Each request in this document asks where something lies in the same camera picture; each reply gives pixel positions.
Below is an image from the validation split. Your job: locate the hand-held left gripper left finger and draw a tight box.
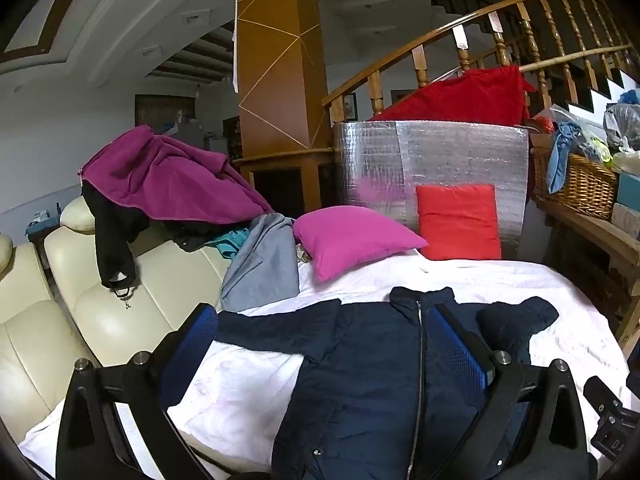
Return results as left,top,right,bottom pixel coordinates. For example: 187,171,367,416
55,302,221,480

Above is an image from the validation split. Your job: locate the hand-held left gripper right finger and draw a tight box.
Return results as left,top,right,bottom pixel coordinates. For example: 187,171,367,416
427,304,598,480

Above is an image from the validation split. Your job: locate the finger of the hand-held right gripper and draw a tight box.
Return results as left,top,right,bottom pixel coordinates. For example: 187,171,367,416
583,375,623,413

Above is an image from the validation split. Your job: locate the navy zip jacket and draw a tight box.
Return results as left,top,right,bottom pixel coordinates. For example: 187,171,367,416
215,286,560,480

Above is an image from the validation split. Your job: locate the white bed sheet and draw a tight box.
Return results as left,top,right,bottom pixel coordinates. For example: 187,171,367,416
17,247,631,480

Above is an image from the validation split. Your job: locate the cream leather sofa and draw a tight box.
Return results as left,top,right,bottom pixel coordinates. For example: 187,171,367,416
0,195,236,441

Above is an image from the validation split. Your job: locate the teal garment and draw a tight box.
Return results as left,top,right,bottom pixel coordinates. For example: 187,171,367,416
205,227,250,261

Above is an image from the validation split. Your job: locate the grey garment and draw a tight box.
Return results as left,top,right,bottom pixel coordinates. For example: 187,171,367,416
220,212,301,312

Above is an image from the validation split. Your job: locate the red pillow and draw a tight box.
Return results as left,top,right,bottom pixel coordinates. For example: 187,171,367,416
415,185,502,261

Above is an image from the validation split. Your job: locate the black garment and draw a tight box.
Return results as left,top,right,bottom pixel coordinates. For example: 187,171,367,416
81,180,246,298

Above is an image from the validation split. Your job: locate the magenta pillow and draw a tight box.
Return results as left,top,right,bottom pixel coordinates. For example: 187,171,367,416
292,206,429,283

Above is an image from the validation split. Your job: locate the wooden bench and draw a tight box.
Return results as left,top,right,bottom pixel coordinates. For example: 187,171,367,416
531,195,640,356

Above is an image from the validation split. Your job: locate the magenta garment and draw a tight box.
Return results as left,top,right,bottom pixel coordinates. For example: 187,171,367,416
77,125,275,226

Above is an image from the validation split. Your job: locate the patterned box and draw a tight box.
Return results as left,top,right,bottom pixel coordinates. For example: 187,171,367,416
610,202,640,238

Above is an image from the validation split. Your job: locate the silver foil insulation panel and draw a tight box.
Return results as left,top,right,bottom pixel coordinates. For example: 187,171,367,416
334,120,530,261

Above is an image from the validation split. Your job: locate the dark side table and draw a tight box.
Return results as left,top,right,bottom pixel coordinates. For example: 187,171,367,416
27,205,66,246

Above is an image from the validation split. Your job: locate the wicker basket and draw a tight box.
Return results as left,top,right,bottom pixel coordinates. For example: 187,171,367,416
530,147,618,221

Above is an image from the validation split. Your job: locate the teal box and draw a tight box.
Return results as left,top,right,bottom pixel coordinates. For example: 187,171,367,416
616,172,640,208

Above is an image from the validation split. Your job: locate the blue cloth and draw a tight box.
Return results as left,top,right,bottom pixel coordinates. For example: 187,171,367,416
546,122,583,195

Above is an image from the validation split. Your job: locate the white plastic bag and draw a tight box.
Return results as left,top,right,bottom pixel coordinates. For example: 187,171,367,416
612,150,640,176

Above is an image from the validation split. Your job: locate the yellow-green bag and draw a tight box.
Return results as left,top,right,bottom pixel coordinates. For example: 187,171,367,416
582,135,613,163

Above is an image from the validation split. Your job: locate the red blanket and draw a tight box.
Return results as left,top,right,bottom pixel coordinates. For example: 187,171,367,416
367,65,537,127

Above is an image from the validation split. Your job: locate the clear plastic bag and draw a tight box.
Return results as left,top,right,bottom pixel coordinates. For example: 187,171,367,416
547,105,608,136

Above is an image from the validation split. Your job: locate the dark plastic bag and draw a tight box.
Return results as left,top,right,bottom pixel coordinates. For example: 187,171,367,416
603,102,640,151

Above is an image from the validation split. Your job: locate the yellow wooden furniture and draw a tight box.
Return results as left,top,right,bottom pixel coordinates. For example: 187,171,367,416
234,0,335,218

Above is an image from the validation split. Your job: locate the white staircase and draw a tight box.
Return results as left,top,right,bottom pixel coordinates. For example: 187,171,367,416
565,67,640,116

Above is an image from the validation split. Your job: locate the wooden stair railing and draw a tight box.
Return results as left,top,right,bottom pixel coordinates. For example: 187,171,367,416
322,0,640,126

